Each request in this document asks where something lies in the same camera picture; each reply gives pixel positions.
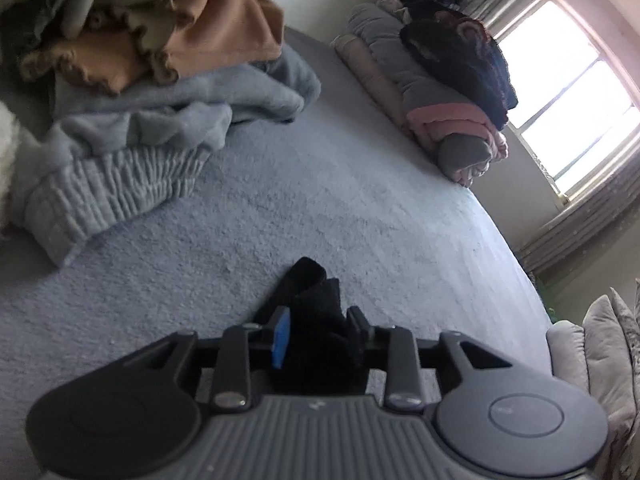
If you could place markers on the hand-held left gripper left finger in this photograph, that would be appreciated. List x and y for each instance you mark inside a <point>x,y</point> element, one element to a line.
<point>281,335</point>

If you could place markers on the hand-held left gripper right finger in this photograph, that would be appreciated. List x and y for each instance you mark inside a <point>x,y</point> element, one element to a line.
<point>356,332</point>

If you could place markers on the beige and black shirt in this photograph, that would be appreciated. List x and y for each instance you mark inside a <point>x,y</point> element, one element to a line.
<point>315,310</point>

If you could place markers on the grey folded garment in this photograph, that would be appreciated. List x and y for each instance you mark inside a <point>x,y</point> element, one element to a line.
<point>465,155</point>

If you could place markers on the pink folded garment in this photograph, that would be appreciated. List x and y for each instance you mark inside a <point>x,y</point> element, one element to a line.
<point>450,120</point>

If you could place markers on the folded grey pink comforter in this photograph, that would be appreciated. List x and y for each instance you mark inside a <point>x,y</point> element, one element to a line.
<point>600,360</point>

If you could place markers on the beige folded blanket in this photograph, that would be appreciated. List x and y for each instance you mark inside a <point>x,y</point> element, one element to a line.
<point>365,75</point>

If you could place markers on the grey fleece garment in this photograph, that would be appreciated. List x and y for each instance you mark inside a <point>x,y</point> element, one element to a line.
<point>150,110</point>

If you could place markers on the dark knitted garment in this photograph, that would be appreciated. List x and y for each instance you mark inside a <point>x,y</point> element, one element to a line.
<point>460,60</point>

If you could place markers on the grey folded blanket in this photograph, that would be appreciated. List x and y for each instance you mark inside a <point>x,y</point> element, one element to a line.
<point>380,35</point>

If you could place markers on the orange ruffled garment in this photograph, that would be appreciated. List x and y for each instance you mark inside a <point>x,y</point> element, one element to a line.
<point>225,25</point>

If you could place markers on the window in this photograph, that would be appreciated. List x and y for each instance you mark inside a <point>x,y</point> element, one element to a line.
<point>565,85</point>

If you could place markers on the white fluffy cloth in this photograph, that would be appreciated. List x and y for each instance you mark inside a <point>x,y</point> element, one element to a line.
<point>7,160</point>

